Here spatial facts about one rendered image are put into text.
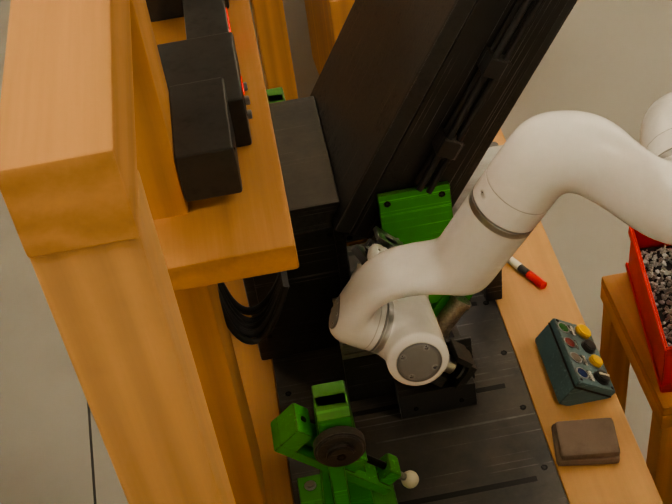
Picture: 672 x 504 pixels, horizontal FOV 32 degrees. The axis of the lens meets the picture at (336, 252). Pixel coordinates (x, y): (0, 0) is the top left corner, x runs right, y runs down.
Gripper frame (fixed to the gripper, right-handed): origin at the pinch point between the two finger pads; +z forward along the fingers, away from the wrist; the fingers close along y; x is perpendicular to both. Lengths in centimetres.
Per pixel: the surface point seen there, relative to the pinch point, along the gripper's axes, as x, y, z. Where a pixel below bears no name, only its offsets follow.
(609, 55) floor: -35, -123, 230
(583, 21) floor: -38, -117, 253
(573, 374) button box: -0.8, -38.7, -4.2
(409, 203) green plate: -8.4, 0.5, 2.8
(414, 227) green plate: -5.5, -2.7, 2.8
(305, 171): 0.3, 12.8, 16.6
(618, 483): 5, -47, -21
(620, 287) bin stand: -10, -57, 30
